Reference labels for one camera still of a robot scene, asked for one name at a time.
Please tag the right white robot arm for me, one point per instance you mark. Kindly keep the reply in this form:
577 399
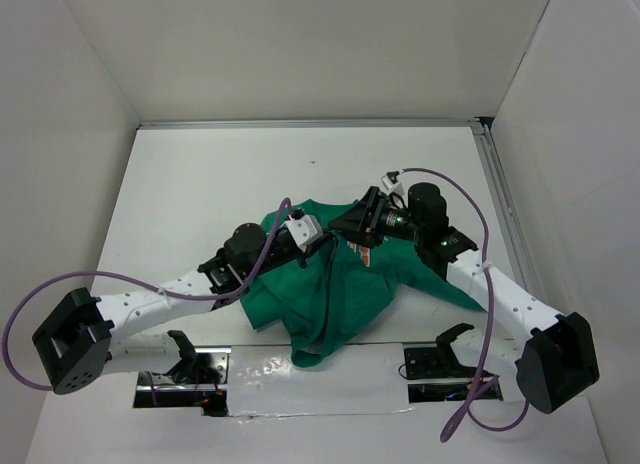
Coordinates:
557 359

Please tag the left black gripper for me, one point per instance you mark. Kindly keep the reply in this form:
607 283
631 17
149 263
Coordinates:
311 248

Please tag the aluminium frame rail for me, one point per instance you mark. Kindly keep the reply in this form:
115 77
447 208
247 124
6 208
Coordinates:
189 185

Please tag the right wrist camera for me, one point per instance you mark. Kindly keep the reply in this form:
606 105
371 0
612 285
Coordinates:
391 183

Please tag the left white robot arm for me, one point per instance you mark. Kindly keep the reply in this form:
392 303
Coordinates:
87 336

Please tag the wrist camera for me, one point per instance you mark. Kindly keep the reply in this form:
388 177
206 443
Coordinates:
304 229
391 183

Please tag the green jacket with white lettering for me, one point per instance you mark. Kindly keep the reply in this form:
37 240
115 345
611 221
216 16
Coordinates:
340 292

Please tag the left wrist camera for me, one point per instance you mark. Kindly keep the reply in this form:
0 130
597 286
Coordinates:
304 229

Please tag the silver tape patch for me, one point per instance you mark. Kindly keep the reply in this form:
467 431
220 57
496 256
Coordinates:
357 380

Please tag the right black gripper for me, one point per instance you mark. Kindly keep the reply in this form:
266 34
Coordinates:
358 224

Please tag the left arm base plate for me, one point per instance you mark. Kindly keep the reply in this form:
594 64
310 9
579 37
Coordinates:
205 388

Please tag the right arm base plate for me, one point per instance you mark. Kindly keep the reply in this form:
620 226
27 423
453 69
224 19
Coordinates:
434 375

